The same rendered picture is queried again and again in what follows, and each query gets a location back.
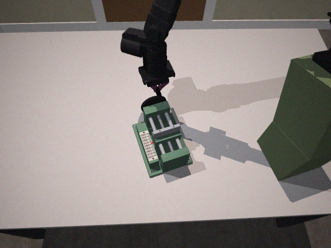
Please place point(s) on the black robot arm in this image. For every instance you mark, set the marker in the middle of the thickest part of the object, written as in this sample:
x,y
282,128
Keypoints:
x,y
150,44

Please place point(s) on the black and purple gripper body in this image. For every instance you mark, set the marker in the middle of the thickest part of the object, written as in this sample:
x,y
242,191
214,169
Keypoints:
x,y
156,74

